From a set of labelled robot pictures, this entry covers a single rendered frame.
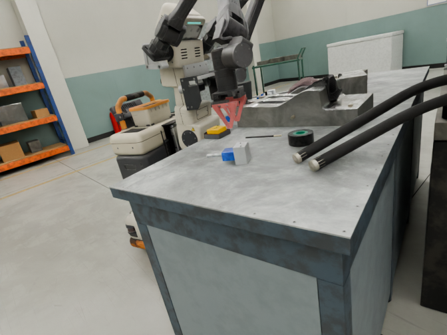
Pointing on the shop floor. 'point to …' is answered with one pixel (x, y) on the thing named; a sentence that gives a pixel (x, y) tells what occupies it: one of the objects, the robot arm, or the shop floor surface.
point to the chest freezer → (367, 53)
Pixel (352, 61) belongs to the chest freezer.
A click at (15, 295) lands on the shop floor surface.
